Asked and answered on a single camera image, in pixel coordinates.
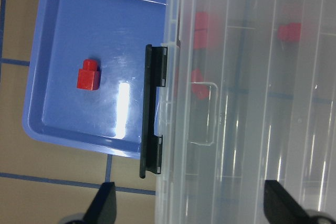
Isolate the clear plastic storage box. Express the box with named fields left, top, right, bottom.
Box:
left=154, top=0, right=336, bottom=224

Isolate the red toy block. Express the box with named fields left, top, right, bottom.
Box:
left=77, top=59, right=100, bottom=91

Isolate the blue plastic tray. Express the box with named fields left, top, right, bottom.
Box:
left=23, top=0, right=166, bottom=159

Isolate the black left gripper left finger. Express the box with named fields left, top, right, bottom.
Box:
left=83, top=182, right=117, bottom=223

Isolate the clear plastic box lid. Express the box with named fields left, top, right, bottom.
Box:
left=154, top=0, right=336, bottom=224

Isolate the black box latch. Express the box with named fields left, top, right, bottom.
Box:
left=139, top=44, right=167, bottom=179

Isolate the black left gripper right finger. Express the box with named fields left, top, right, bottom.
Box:
left=263, top=180, right=310, bottom=224

